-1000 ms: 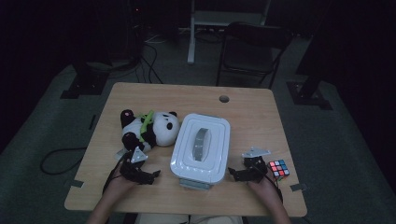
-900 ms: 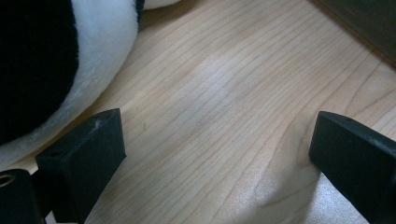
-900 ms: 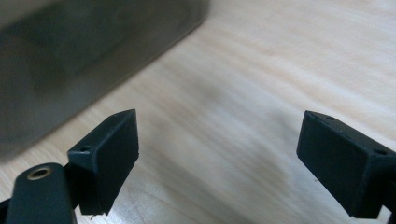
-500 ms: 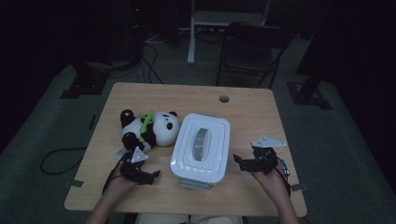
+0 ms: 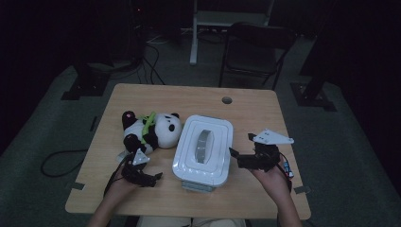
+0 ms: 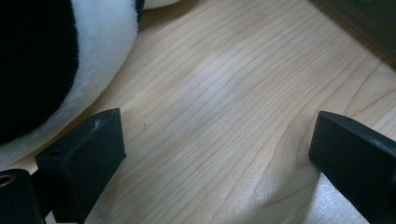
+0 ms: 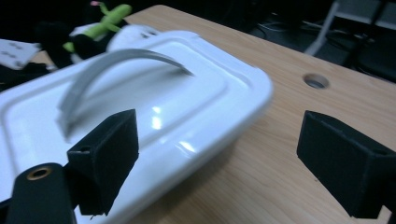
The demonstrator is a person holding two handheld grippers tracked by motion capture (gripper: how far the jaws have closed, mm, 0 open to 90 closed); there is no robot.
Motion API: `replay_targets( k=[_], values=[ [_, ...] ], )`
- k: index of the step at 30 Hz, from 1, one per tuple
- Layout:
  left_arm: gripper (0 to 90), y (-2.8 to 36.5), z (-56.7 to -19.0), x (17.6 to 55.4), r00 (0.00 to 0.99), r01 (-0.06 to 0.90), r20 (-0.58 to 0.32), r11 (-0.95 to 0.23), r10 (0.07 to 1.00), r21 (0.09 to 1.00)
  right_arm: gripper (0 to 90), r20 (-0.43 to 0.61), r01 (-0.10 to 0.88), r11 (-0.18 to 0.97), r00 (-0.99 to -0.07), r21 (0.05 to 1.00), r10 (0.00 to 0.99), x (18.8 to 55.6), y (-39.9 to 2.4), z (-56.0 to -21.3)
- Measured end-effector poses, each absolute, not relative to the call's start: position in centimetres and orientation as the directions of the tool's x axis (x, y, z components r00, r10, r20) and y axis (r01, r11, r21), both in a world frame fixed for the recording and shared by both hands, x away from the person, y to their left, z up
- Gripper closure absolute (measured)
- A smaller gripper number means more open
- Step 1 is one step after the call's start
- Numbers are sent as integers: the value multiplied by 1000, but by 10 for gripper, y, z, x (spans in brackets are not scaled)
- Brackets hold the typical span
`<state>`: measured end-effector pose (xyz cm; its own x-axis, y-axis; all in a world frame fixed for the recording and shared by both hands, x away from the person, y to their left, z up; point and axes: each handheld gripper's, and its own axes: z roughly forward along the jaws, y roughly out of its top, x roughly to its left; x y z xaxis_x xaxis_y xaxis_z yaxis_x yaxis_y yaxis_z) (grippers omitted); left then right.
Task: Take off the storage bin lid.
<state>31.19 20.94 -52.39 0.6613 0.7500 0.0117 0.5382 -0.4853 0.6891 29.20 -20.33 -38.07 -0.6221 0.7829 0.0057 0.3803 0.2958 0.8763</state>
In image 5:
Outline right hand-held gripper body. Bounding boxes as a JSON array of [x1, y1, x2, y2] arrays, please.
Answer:
[[237, 128, 295, 171]]

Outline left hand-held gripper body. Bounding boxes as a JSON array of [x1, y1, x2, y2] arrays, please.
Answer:
[[121, 148, 155, 188]]

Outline white container lid grey handle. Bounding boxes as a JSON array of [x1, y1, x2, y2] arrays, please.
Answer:
[[172, 114, 235, 187]]

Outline clear plastic storage container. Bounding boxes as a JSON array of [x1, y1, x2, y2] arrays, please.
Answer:
[[180, 179, 219, 194]]

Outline panda plush toy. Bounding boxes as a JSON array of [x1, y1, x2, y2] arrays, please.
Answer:
[[121, 110, 183, 155]]

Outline person's left hand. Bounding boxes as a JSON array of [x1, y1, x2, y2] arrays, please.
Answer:
[[107, 176, 140, 198]]

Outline person's right hand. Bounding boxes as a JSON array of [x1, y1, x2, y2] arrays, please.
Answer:
[[250, 157, 292, 202]]

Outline colourful puzzle cube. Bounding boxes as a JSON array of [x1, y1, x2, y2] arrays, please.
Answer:
[[282, 161, 296, 180]]

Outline person's legs in light trousers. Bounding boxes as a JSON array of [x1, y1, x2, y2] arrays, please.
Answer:
[[136, 216, 248, 227]]

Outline black stand with square base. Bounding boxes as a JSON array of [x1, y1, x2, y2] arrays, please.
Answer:
[[289, 0, 338, 113], [61, 61, 112, 101]]

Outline black folding chair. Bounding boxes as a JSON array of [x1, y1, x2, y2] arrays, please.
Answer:
[[218, 22, 298, 92]]

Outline left hand-held gripper black cable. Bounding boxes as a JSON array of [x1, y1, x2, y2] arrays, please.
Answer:
[[103, 154, 133, 199]]

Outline black floor cable loop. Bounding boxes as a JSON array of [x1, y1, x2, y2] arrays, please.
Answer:
[[40, 148, 90, 179]]

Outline bundle of black floor cables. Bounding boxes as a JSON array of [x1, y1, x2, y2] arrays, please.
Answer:
[[136, 39, 166, 86]]

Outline white metal desk frame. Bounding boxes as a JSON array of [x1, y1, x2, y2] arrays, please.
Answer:
[[188, 0, 276, 66]]

